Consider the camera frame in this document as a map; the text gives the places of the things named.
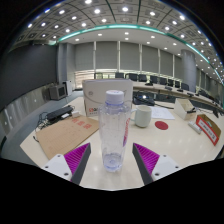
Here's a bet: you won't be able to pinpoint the white copy paper box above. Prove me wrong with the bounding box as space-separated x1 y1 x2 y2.
82 78 134 118

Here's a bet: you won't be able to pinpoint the open brown and red box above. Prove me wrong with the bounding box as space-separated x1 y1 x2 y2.
195 114 222 147

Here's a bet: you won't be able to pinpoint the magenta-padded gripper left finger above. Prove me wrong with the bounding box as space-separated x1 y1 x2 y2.
41 142 92 186

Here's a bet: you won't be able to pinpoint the brown paper envelope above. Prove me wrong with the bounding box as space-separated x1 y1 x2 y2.
34 115 101 160

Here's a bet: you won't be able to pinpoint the black office chairs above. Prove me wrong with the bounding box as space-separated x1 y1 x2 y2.
114 72 201 94

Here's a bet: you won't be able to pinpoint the open white cardboard box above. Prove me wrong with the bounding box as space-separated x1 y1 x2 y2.
173 97 198 121

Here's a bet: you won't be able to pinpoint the black power strip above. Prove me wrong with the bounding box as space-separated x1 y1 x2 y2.
44 105 74 123

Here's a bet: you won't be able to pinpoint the clear plastic water bottle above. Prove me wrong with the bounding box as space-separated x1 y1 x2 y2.
97 89 133 173

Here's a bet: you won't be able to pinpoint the black desk conference unit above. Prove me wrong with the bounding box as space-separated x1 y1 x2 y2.
132 91 156 107

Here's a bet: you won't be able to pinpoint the ceiling lights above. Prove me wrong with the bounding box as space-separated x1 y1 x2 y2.
24 0 223 78

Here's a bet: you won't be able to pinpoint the grey CRT monitor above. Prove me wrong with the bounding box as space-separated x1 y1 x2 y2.
49 83 68 101

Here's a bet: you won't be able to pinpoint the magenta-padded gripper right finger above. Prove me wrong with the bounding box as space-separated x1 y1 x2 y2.
132 142 184 185

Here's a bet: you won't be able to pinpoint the white ceramic mug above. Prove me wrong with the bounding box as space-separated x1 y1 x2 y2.
130 104 153 129

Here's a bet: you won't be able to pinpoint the flat round red coaster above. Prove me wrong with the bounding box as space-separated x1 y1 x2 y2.
154 120 169 131

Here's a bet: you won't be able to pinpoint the white remote control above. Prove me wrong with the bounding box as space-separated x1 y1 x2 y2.
187 120 203 135

